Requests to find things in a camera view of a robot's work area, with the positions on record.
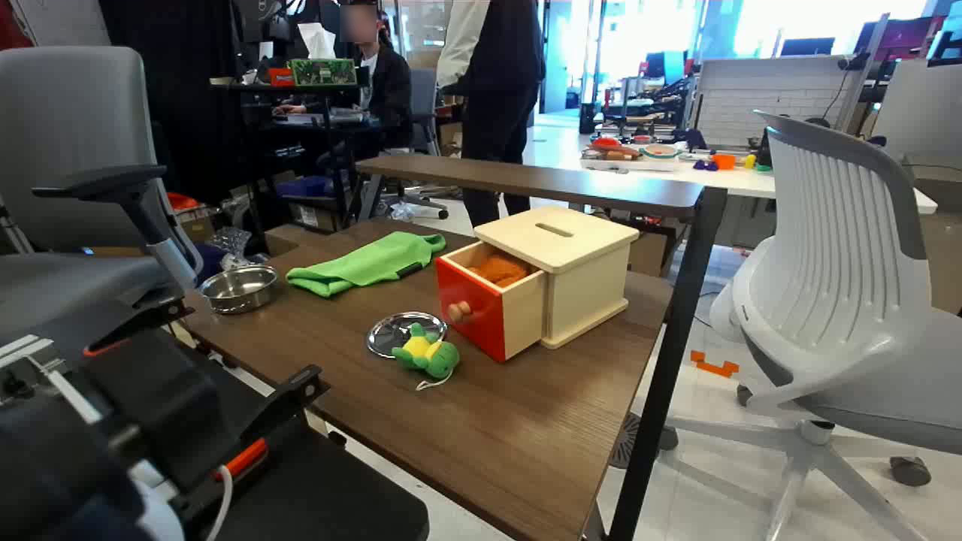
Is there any green cloth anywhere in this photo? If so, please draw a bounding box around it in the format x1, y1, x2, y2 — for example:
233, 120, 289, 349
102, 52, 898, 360
286, 228, 449, 302

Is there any seated person in black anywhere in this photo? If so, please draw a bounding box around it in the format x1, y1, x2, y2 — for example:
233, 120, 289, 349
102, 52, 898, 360
332, 0, 415, 159

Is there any grey office chair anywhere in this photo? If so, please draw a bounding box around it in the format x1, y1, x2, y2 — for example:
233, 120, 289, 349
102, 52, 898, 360
0, 42, 210, 356

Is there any white mesh office chair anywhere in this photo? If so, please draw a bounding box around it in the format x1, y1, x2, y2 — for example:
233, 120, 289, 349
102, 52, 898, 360
663, 112, 962, 541

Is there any dark wooden table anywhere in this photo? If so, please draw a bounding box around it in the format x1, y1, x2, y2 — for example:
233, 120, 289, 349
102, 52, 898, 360
354, 150, 709, 215

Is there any small black floor object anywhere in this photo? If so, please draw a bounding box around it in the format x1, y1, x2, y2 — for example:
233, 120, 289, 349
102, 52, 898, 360
887, 454, 935, 489

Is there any standing person in dark clothes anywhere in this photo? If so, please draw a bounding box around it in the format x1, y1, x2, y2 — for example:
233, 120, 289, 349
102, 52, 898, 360
432, 0, 549, 228

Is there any beige wooden chest box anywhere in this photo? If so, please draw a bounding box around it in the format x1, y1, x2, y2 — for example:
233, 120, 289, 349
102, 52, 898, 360
472, 204, 643, 352

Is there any glass bowl with green object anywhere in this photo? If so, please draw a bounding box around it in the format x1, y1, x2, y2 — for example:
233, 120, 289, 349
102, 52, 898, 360
364, 309, 449, 360

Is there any orange plastic bracket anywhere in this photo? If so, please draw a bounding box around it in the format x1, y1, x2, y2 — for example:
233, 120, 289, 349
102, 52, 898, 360
688, 349, 741, 382

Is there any white cable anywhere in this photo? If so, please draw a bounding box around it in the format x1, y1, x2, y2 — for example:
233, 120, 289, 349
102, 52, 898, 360
203, 464, 237, 541

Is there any silver metal bowl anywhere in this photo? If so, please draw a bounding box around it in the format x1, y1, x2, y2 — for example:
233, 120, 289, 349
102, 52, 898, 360
198, 262, 279, 319

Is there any white divider panel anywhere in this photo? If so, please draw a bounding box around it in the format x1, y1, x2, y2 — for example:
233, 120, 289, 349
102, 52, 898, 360
691, 55, 870, 153

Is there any black foreground equipment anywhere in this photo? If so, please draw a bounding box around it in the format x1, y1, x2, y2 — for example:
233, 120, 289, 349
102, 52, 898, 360
0, 315, 432, 541

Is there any white table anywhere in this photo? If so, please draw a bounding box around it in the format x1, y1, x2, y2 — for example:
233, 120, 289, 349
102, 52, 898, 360
584, 144, 940, 215

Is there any clear glass cup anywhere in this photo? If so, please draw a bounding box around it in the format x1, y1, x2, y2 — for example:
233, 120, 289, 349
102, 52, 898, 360
212, 196, 263, 281

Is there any black storage shelf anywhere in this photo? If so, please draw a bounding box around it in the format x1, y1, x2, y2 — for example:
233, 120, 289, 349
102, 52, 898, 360
208, 55, 388, 233

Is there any black metal table leg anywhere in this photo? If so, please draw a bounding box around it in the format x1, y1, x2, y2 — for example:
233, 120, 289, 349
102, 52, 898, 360
606, 185, 729, 541

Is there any green box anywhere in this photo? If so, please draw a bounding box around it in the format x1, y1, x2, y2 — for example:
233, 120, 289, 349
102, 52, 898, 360
286, 57, 361, 89

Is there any red wooden drawer with knob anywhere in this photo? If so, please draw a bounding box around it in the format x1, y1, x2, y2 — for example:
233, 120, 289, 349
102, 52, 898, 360
432, 238, 549, 364

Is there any orange grip on black lever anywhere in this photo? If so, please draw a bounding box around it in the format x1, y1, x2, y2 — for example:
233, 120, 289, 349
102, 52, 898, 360
220, 435, 273, 482

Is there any green yellow plush toy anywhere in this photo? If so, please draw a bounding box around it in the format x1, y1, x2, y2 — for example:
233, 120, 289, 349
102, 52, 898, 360
391, 322, 465, 385

